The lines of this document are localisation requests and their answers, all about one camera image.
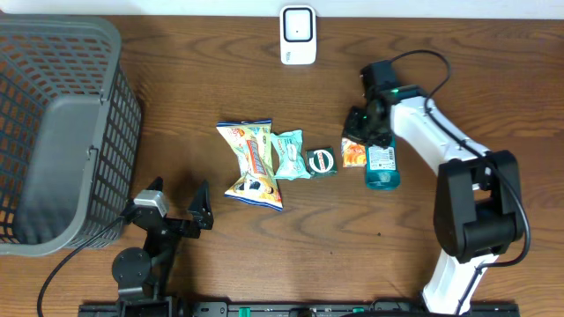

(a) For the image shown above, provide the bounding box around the teal wet wipes pack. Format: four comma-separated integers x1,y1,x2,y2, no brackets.
271,129,311,181

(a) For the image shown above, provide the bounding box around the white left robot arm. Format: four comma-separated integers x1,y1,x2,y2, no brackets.
112,177,214,316

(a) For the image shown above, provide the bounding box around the yellow snack bag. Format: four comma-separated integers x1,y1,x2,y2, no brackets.
216,119,283,211

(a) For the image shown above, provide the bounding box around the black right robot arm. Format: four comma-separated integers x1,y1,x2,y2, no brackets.
345,84,531,315

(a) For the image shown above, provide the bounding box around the blue mouthwash bottle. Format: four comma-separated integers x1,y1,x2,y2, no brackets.
365,138,401,190

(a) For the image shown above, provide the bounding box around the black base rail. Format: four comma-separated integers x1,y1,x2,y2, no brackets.
78,300,521,317

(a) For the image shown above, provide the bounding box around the orange tissue pack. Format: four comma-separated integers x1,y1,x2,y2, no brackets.
341,137,367,168

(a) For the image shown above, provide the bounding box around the grey plastic shopping basket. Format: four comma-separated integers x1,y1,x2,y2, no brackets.
1,15,142,257

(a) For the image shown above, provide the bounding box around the green round-logo box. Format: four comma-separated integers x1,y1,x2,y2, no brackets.
306,147,338,179

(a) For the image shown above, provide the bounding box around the white barcode scanner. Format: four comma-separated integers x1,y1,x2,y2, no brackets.
279,5,317,65

